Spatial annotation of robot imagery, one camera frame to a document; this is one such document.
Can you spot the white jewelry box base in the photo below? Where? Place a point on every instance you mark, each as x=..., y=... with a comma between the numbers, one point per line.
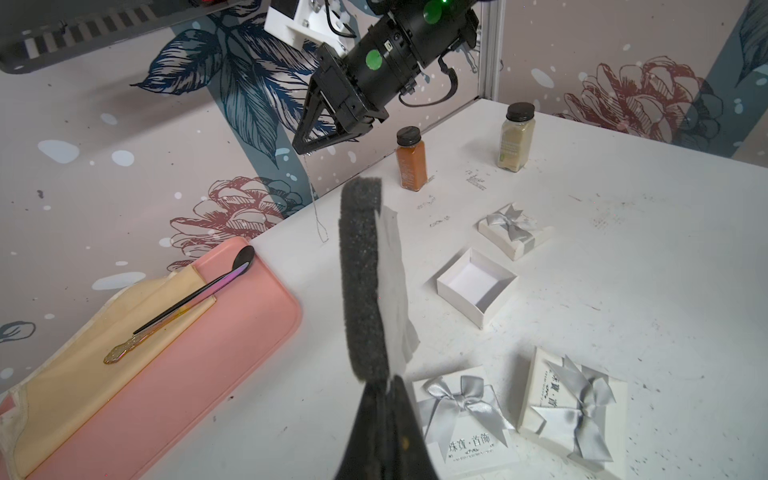
x=477, y=287

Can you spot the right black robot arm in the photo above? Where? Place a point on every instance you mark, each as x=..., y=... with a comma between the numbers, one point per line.
x=408, y=37

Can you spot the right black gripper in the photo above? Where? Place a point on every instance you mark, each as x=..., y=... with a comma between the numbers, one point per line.
x=334, y=94

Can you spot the white jewelry box lid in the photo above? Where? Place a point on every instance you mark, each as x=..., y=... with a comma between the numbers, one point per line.
x=514, y=232

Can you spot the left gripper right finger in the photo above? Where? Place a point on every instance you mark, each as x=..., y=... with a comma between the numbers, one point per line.
x=407, y=453

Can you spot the iridescent black spoon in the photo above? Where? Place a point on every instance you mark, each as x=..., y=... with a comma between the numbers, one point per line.
x=241, y=264

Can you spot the orange spice jar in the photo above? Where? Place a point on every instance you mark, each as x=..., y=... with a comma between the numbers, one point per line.
x=411, y=157

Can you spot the black foam insert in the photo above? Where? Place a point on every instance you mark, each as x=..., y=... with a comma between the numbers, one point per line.
x=361, y=201

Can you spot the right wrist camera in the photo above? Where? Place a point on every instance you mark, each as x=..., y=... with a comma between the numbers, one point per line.
x=295, y=22

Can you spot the pink tray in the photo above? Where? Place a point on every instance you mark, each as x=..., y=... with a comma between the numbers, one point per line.
x=250, y=319

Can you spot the white gift box left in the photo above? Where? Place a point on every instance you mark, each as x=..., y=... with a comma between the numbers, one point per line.
x=464, y=428

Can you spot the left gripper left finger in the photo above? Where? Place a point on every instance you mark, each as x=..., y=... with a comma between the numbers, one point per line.
x=366, y=454

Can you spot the beige cloth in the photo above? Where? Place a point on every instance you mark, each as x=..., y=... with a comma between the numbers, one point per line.
x=42, y=412

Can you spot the pale spice jar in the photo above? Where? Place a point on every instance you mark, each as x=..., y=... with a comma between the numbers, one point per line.
x=516, y=136

